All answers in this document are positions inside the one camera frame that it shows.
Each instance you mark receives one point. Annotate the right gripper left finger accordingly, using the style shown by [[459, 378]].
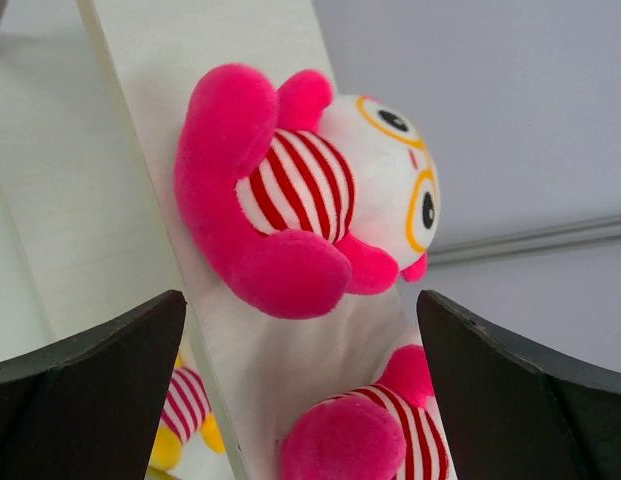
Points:
[[88, 406]]

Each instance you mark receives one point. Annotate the yellow plush under shelf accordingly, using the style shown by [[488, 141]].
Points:
[[186, 411]]

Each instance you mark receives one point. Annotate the white two-tier shelf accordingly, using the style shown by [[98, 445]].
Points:
[[141, 136]]

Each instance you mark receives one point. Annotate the pink plush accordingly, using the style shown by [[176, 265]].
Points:
[[378, 431], [297, 195]]

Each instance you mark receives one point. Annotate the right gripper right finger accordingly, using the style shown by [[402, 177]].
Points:
[[513, 408]]

